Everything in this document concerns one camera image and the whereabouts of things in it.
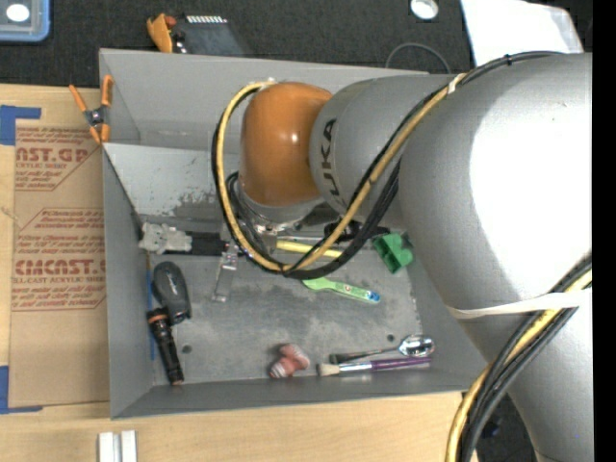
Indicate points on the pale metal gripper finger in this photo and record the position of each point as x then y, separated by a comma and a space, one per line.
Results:
223, 282

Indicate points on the black rectangular block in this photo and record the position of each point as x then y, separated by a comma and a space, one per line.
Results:
209, 247

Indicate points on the yellow pencil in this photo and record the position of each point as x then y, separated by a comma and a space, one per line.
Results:
298, 247

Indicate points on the grey metal bin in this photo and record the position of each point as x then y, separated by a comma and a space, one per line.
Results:
269, 315

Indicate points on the white toy figure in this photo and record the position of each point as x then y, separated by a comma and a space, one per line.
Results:
163, 238

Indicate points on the black cylindrical tool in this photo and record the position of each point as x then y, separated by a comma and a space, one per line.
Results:
168, 349

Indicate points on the green toothbrush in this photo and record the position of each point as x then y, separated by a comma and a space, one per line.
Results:
344, 290

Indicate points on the pink striped toy shell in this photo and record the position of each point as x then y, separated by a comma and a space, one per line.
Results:
289, 361

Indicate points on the brown cardboard board red print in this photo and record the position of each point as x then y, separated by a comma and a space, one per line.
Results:
58, 344

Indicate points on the metal spoon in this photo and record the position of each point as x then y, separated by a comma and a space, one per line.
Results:
416, 346

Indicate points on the black cylinder on white bracket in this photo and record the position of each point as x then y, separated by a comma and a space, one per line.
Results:
342, 230

